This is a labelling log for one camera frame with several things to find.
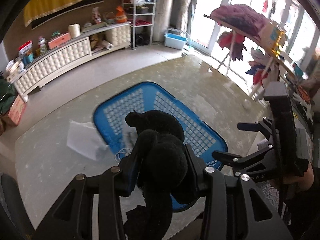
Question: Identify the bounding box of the black plush cloth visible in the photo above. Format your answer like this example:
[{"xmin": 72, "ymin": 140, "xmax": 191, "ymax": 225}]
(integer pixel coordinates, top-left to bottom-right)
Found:
[{"xmin": 123, "ymin": 109, "xmax": 188, "ymax": 240}]

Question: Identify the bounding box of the white foam pillow block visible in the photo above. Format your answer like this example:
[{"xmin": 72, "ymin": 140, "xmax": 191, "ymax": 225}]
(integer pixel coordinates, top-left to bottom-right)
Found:
[{"xmin": 67, "ymin": 120, "xmax": 108, "ymax": 161}]

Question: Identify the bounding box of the blue plastic laundry basket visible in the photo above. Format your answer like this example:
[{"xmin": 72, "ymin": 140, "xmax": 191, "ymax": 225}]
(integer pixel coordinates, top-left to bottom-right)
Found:
[{"xmin": 93, "ymin": 81, "xmax": 229, "ymax": 212}]

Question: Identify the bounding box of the person's right hand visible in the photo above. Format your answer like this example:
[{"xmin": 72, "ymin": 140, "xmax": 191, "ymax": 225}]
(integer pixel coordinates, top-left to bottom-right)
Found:
[{"xmin": 283, "ymin": 163, "xmax": 314, "ymax": 192}]

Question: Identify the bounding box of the wooden drying rack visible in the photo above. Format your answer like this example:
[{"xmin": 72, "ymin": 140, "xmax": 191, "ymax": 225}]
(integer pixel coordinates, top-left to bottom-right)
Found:
[{"xmin": 203, "ymin": 14, "xmax": 299, "ymax": 99}]

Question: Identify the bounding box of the red hanging garment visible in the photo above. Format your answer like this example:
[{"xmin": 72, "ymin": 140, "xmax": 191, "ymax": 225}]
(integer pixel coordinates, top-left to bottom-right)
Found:
[{"xmin": 217, "ymin": 31, "xmax": 247, "ymax": 61}]

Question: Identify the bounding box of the pink clothes pile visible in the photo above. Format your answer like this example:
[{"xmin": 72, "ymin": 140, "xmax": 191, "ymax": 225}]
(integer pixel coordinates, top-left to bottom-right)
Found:
[{"xmin": 210, "ymin": 4, "xmax": 270, "ymax": 38}]

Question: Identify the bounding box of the light blue storage bin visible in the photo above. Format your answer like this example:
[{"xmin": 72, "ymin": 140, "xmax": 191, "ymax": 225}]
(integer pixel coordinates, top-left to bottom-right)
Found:
[{"xmin": 164, "ymin": 28, "xmax": 189, "ymax": 50}]

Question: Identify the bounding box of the orange printed cardboard box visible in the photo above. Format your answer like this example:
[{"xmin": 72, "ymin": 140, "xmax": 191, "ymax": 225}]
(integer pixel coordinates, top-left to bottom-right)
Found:
[{"xmin": 2, "ymin": 95, "xmax": 26, "ymax": 126}]

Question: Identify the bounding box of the paper towel roll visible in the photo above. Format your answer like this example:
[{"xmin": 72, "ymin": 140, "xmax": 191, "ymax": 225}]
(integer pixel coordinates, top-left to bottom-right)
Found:
[{"xmin": 101, "ymin": 40, "xmax": 113, "ymax": 50}]

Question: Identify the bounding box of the white tufted TV cabinet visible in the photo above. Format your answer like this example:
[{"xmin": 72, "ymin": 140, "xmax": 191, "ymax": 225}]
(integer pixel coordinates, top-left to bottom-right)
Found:
[{"xmin": 9, "ymin": 22, "xmax": 131, "ymax": 102}]

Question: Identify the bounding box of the green plastic bag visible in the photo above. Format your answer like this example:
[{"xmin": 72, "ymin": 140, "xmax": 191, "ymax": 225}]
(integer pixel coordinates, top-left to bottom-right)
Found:
[{"xmin": 0, "ymin": 79, "xmax": 18, "ymax": 115}]

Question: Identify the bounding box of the pink storage box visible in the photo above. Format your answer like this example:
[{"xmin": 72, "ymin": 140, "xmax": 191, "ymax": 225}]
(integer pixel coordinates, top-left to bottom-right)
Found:
[{"xmin": 48, "ymin": 32, "xmax": 71, "ymax": 49}]

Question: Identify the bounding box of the patterned beige curtain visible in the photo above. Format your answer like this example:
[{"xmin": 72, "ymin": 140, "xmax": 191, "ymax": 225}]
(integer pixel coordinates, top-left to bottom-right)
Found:
[{"xmin": 170, "ymin": 0, "xmax": 191, "ymax": 31}]

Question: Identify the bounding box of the white plastic jug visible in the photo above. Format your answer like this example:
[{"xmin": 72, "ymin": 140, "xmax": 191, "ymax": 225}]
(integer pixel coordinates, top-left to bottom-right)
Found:
[{"xmin": 68, "ymin": 23, "xmax": 81, "ymax": 38}]

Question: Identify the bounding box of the orange bag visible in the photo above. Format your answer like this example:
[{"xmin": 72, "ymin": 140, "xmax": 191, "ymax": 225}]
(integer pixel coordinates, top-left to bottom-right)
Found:
[{"xmin": 115, "ymin": 6, "xmax": 127, "ymax": 24}]

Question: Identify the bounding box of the white metal shelf rack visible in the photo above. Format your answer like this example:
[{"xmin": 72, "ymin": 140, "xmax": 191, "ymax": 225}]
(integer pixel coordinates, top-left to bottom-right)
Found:
[{"xmin": 121, "ymin": 0, "xmax": 157, "ymax": 49}]

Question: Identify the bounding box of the silver standing air conditioner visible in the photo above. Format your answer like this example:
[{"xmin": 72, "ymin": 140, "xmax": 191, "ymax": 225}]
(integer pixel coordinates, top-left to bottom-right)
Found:
[{"xmin": 152, "ymin": 0, "xmax": 173, "ymax": 42}]

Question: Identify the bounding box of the black wall television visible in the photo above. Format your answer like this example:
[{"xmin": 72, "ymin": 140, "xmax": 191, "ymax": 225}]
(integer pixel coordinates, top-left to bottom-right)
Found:
[{"xmin": 30, "ymin": 0, "xmax": 104, "ymax": 29}]

